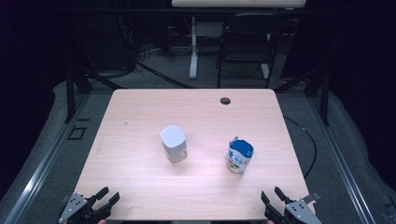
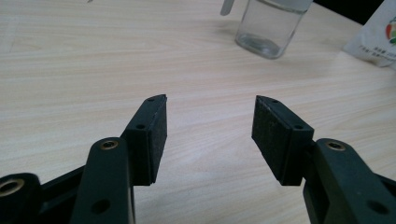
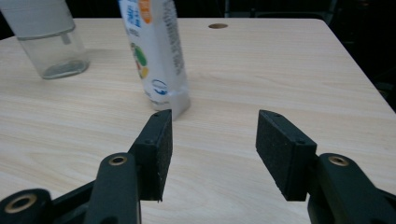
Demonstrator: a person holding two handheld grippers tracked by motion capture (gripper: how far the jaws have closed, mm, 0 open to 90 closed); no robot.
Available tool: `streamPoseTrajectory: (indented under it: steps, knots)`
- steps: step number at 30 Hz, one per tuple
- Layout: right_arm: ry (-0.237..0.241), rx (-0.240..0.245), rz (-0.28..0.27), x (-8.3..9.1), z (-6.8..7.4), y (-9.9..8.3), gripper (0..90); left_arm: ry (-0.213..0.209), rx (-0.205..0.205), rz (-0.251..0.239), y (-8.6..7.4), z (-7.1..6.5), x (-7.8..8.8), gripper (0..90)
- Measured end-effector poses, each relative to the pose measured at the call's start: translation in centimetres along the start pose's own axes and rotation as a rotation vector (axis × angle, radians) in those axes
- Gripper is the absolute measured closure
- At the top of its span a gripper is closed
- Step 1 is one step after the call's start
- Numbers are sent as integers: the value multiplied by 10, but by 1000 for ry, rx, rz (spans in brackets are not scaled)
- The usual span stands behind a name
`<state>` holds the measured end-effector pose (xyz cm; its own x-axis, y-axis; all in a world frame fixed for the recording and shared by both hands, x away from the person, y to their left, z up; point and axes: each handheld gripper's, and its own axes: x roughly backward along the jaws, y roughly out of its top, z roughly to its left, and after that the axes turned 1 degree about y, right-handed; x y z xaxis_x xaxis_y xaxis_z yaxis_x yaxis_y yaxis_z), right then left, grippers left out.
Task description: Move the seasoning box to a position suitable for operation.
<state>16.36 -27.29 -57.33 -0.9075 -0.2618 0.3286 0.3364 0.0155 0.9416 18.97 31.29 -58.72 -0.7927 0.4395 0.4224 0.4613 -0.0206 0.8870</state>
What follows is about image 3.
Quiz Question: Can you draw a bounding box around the clear pitcher with grey lid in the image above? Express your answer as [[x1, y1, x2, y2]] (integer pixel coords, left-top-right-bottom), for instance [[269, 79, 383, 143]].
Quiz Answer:
[[0, 0, 92, 80]]

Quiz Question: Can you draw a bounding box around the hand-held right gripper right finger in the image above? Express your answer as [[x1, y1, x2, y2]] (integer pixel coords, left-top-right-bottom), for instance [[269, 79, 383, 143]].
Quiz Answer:
[[255, 109, 396, 224]]

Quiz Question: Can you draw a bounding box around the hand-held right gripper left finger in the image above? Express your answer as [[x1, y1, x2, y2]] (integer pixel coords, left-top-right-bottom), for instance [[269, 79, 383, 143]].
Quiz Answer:
[[83, 108, 174, 224]]

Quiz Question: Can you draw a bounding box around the white and blue milk carton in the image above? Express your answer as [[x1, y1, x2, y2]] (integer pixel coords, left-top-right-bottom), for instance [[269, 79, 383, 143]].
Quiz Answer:
[[117, 0, 191, 121]]

